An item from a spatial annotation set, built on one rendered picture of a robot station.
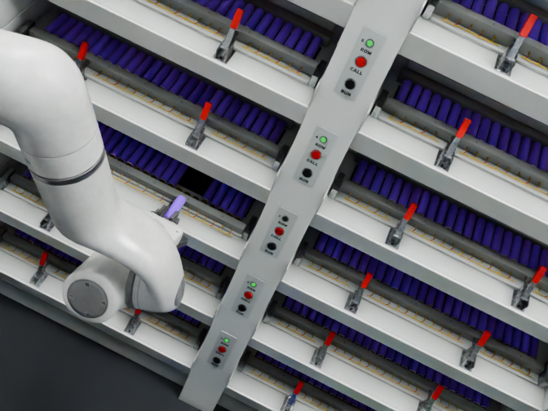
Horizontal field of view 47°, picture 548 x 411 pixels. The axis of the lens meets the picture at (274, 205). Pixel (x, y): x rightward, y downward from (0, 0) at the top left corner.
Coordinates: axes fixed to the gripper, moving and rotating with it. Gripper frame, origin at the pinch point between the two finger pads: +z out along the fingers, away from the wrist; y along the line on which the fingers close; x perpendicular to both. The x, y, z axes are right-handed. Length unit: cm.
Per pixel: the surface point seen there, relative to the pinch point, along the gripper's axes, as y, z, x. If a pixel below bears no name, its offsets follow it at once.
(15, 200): 39, 23, 25
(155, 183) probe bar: 8.5, 18.6, 3.4
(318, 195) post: -23.8, 8.8, -13.8
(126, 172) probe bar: 15.1, 18.2, 3.7
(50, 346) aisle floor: 20, 23, 60
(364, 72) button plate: -21.4, 3.0, -38.9
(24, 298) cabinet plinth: 33, 29, 56
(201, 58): 5.7, 6.2, -28.7
